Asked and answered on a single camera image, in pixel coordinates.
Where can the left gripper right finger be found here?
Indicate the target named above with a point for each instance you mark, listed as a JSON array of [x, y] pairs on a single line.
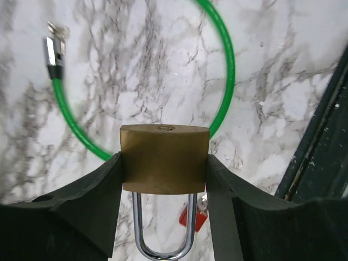
[[249, 224]]

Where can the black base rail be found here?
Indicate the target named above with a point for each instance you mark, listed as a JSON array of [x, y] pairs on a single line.
[[318, 168]]

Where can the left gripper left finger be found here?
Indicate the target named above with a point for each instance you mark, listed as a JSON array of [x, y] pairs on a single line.
[[75, 222]]

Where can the brass padlock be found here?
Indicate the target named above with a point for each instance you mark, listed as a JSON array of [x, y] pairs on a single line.
[[164, 160]]

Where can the small dark key set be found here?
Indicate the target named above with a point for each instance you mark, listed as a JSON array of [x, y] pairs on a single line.
[[202, 205]]

